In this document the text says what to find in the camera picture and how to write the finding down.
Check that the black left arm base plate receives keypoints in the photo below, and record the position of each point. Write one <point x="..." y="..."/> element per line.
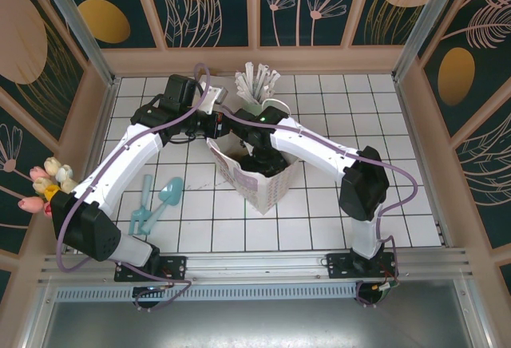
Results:
<point x="177" y="268"/>

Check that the teal toy rake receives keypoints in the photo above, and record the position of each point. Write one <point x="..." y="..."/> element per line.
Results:
<point x="147" y="188"/>

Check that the aluminium mounting rail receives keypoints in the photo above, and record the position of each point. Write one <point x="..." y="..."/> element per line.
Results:
<point x="255" y="264"/>

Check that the teal toy shovel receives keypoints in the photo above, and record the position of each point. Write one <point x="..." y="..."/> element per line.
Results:
<point x="171" y="194"/>

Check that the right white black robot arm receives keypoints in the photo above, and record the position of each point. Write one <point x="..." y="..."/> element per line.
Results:
<point x="311" y="140"/>

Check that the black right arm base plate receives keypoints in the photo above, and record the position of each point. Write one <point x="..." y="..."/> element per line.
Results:
<point x="337" y="268"/>

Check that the white printed paper bag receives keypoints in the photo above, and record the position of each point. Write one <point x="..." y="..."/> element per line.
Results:
<point x="271" y="192"/>

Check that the brown cardboard box white top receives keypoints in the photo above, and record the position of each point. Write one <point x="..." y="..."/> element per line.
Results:
<point x="232" y="94"/>

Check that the artificial tulip bouquet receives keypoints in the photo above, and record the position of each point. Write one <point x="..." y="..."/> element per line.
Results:
<point x="44" y="180"/>

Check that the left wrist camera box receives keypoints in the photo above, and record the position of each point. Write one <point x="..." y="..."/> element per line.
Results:
<point x="211" y="98"/>

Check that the aluminium frame post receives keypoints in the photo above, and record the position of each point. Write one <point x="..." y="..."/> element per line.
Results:
<point x="78" y="24"/>
<point x="429" y="24"/>

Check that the grey metal panel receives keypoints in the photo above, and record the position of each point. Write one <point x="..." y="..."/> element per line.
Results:
<point x="255" y="324"/>

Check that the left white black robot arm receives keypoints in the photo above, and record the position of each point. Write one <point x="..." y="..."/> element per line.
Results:
<point x="120" y="160"/>

